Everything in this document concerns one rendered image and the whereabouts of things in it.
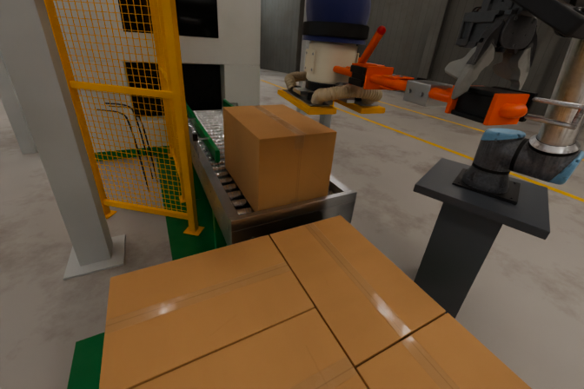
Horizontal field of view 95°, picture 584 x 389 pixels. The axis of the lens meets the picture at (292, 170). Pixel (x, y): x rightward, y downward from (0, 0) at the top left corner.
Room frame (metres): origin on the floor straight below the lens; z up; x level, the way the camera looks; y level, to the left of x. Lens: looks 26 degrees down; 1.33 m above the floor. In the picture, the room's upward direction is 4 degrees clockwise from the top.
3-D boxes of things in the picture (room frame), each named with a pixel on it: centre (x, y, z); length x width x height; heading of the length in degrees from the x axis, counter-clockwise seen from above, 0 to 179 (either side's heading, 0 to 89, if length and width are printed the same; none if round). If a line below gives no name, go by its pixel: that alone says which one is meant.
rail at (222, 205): (1.98, 0.81, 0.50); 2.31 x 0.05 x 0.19; 29
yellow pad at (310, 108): (1.00, -0.02, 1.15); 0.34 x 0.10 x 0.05; 21
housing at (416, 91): (0.61, -0.28, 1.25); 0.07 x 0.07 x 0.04; 21
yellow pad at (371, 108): (1.07, -0.20, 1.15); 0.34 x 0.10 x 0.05; 21
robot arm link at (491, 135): (1.18, -0.95, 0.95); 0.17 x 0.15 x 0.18; 38
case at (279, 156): (1.42, 0.12, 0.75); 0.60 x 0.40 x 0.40; 29
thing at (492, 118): (0.48, -0.32, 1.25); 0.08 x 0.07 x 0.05; 21
